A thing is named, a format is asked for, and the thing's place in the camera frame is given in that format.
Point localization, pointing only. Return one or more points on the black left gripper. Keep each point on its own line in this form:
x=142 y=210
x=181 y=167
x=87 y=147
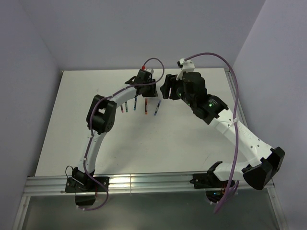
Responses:
x=153 y=92

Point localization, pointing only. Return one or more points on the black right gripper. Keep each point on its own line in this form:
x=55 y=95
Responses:
x=171 y=81

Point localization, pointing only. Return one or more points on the red capped pen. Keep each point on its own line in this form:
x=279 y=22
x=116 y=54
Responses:
x=146 y=106

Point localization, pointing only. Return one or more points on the light blue pen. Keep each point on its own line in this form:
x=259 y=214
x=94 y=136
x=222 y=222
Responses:
x=135 y=104

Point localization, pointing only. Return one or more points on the dark blue capped pen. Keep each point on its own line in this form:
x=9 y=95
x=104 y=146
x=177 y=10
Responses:
x=157 y=107

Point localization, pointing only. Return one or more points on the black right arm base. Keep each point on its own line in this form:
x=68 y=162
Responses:
x=214 y=188

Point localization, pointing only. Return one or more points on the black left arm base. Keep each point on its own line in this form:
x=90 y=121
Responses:
x=84 y=188

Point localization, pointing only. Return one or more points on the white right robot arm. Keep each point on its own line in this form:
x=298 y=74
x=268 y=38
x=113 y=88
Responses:
x=262 y=160

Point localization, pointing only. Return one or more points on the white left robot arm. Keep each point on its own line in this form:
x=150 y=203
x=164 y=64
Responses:
x=101 y=118

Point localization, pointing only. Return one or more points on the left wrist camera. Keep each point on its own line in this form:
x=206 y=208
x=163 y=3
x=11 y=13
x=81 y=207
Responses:
x=150 y=70

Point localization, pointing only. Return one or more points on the aluminium side rail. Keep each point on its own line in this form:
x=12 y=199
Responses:
x=237 y=103

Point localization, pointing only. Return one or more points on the aluminium front rail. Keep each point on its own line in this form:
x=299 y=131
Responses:
x=162 y=182

